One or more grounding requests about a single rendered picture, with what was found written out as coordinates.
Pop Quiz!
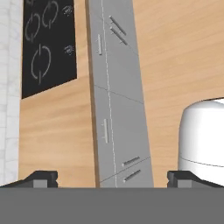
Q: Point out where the grey drawer front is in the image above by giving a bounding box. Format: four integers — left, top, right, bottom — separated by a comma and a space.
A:
99, 157, 155, 189

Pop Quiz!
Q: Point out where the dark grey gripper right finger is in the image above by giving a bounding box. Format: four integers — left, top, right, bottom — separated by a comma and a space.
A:
166, 170, 224, 189

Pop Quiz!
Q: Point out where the black hob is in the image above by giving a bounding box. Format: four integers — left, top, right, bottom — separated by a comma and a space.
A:
21, 0, 78, 100

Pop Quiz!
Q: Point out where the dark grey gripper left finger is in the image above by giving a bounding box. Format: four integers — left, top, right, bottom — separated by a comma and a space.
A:
0, 170, 59, 189

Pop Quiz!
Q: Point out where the white round object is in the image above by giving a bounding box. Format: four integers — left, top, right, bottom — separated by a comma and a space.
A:
178, 97, 224, 187

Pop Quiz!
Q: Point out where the grey cupboard door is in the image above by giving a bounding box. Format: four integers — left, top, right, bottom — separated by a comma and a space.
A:
85, 0, 144, 105
89, 84, 152, 182

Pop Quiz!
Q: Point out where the silver bar handle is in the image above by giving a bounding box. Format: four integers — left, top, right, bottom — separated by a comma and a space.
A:
102, 118, 109, 144
108, 15, 128, 37
109, 26, 129, 46
121, 156, 141, 167
122, 169, 142, 184
96, 33, 103, 56

